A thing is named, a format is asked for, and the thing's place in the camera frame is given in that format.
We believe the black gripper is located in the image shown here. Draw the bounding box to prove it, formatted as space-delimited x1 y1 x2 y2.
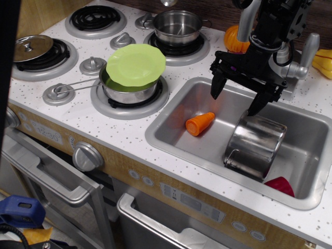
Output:
210 43 286 116

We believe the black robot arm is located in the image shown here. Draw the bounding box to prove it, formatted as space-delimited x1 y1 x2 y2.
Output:
210 1 311 116

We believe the silver sink basin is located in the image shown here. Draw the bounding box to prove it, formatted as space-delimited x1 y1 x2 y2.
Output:
145 77 331 210

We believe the small steel pot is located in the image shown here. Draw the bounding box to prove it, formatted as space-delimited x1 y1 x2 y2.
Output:
153 10 212 46

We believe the steel pot lid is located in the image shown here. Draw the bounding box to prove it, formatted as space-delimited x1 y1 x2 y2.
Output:
13 35 54 62

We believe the orange toy pumpkin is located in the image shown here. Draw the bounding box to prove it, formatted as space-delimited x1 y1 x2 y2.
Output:
224 25 250 53

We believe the silver toy faucet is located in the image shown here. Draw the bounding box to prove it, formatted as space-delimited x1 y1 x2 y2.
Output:
236 0 321 102

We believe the orange toy carrot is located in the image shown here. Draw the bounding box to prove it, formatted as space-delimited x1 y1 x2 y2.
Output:
185 112 215 136

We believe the back right burner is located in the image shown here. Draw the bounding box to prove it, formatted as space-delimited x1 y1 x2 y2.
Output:
143 33 210 66

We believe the yellow toy pepper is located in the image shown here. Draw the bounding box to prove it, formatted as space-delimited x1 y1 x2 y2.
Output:
312 49 332 79

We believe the red toy cup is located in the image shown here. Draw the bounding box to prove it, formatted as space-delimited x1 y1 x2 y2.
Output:
264 176 295 197

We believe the green plastic plate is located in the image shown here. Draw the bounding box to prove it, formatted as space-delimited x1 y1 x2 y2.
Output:
106 44 166 87

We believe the silver stove knob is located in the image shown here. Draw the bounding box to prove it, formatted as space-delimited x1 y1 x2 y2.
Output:
109 32 136 50
79 57 106 76
135 12 154 30
43 84 75 106

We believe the front right burner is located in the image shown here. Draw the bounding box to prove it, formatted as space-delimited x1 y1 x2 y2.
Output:
90 76 169 120

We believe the back left coil burner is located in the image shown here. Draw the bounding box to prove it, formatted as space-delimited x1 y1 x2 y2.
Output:
65 5 127 39

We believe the coil burner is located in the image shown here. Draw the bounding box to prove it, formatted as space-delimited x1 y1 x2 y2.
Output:
65 5 127 39
12 39 78 82

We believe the silver dishwasher door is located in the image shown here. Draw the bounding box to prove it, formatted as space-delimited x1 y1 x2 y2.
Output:
116 193 250 249

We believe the silver oven dial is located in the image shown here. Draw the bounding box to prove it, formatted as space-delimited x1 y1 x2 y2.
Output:
6 107 21 128
72 141 104 172

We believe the front left coil burner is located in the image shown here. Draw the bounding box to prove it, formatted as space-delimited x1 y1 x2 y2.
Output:
12 39 78 82

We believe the silver oven door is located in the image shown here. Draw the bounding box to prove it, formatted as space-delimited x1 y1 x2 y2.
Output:
2 128 116 248

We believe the silver oven dial left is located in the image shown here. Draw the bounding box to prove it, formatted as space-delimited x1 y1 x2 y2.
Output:
6 107 21 128

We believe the yellow cloth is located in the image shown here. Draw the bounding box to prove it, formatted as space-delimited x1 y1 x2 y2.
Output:
23 227 53 245

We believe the blue clamp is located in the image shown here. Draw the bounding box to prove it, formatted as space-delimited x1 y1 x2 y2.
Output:
1 195 46 228

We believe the steel saucepan with handle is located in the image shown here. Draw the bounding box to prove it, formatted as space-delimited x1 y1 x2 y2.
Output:
56 64 159 105

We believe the dark foreground post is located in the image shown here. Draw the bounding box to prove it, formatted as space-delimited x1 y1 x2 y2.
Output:
0 0 21 169

